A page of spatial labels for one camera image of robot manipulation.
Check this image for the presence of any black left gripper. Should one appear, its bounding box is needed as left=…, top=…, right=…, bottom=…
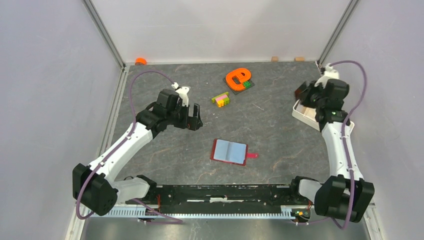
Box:
left=166, top=100, right=203, bottom=131

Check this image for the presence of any red leather card holder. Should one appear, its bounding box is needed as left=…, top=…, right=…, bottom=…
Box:
left=210, top=139, right=259, bottom=166

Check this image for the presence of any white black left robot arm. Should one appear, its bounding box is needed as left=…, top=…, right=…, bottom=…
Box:
left=72, top=86, right=203, bottom=216

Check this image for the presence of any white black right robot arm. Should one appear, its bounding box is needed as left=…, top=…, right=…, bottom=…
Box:
left=288, top=78, right=375, bottom=223

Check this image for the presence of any white plastic tray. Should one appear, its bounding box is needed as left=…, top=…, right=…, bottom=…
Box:
left=292, top=100, right=347, bottom=132

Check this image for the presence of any colourful block stack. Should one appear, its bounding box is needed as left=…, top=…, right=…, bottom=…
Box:
left=211, top=91, right=230, bottom=108

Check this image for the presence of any green small block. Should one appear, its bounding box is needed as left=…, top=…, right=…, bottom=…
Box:
left=243, top=81, right=252, bottom=89

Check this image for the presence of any orange letter e shape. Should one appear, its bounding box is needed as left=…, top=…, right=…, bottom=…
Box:
left=225, top=68, right=252, bottom=91

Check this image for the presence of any orange round cap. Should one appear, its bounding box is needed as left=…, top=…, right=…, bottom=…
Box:
left=134, top=57, right=147, bottom=66

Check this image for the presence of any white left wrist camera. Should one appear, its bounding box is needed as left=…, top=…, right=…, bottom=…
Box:
left=171, top=82, right=191, bottom=107

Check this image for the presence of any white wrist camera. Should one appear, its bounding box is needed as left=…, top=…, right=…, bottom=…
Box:
left=171, top=82, right=191, bottom=107
left=314, top=63, right=340, bottom=88

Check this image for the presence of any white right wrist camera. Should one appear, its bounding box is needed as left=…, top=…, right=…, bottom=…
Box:
left=314, top=63, right=340, bottom=88

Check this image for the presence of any dark square base plate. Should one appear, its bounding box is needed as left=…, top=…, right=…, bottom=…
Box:
left=222, top=77, right=255, bottom=95

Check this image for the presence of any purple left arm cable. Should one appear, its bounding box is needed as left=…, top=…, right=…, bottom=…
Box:
left=75, top=70, right=184, bottom=226

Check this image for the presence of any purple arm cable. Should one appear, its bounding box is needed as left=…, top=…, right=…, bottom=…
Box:
left=294, top=60, right=369, bottom=231
left=75, top=70, right=184, bottom=226

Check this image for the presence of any grey slotted cable duct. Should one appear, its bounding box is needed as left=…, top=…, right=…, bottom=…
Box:
left=86, top=206, right=294, bottom=220

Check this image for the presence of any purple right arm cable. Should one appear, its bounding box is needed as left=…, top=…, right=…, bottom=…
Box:
left=294, top=60, right=369, bottom=231

